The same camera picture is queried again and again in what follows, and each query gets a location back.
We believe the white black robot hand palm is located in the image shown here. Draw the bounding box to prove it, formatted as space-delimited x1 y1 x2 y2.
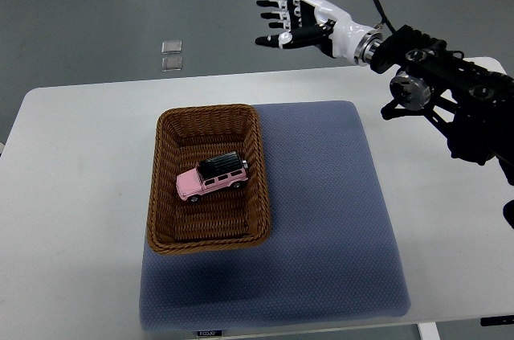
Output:
295 0 376 63

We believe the brown wicker basket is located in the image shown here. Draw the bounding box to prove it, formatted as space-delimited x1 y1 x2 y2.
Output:
146 104 271 255

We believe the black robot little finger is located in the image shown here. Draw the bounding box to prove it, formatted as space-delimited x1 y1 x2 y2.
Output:
268 21 300 30

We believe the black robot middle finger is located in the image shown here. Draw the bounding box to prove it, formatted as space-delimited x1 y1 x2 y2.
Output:
256 0 299 10

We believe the white table leg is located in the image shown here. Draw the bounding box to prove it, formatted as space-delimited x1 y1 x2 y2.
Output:
417 322 441 340

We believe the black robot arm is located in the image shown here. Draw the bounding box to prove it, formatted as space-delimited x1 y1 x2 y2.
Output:
255 0 513 183

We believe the upper metal floor plate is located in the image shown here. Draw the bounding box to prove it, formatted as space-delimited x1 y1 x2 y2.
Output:
161 39 182 55

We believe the blue grey cushion mat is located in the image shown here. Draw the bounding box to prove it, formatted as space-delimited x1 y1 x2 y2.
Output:
140 101 410 331

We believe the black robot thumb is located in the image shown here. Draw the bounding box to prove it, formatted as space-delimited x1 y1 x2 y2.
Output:
255 26 324 49

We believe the pink toy car black roof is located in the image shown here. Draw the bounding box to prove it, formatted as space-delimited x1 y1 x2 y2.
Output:
176 151 249 203

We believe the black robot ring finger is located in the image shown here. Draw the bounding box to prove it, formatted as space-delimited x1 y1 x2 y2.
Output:
260 11 298 22

